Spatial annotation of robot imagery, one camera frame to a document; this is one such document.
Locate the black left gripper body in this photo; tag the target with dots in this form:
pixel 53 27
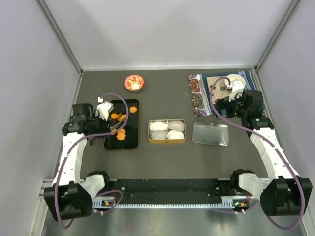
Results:
pixel 98 125

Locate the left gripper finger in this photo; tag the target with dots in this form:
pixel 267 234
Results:
pixel 115 120
pixel 117 126

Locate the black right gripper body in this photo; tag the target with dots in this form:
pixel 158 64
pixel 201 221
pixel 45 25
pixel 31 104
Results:
pixel 234 108

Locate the orange star flower cookie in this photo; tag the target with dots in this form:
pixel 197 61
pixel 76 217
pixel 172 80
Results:
pixel 121 117

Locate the orange fish cookie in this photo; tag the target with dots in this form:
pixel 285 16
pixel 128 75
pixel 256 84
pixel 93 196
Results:
pixel 114 115

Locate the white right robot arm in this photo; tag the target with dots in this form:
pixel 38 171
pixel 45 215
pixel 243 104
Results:
pixel 285 192

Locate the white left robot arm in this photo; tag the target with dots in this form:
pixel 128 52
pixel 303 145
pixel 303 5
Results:
pixel 69 197

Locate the orange flower cookie top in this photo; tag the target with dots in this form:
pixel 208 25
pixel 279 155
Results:
pixel 133 109

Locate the orange figure cookie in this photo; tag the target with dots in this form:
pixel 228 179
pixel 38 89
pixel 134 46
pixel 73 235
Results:
pixel 121 134

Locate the patterned cloth mat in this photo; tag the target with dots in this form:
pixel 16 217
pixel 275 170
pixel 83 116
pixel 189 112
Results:
pixel 200 85

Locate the black rectangular tray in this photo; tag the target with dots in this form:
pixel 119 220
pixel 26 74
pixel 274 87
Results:
pixel 132 126

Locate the silver tin lid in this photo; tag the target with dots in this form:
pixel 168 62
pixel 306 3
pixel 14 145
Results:
pixel 211 134

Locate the white bowl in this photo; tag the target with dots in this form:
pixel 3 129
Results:
pixel 232 78

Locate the red patterned small bowl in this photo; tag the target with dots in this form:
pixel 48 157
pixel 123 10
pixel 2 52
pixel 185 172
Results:
pixel 134 83

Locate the white paper cup top-left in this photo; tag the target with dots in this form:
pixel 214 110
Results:
pixel 158 126

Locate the yellow cookie tin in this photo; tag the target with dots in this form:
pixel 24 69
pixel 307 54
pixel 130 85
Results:
pixel 167 141

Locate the white paper cup top-right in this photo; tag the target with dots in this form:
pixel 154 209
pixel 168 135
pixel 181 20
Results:
pixel 176 125

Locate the white paper cup bottom-right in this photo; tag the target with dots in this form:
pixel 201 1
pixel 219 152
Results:
pixel 175 135

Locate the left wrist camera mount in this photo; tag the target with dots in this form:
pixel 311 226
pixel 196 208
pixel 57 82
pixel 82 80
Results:
pixel 103 109

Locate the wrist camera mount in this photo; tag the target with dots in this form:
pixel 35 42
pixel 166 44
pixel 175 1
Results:
pixel 103 109
pixel 236 88

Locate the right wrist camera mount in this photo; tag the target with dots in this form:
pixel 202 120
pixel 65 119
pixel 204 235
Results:
pixel 236 88

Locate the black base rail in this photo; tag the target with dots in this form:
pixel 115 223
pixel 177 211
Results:
pixel 174 191

